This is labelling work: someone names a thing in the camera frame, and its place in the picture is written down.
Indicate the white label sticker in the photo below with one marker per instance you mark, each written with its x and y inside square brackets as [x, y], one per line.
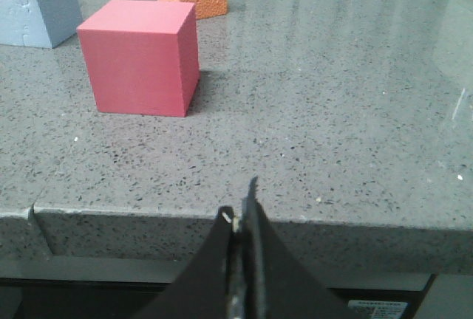
[378, 309]

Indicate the smooth light blue foam cube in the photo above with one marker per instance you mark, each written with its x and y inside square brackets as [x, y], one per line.
[39, 23]

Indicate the large red foam cube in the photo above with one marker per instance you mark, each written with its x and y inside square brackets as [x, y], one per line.
[142, 56]

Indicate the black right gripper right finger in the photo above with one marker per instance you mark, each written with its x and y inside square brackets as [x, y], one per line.
[277, 285]

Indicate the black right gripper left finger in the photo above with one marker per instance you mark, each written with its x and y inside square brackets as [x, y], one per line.
[200, 290]

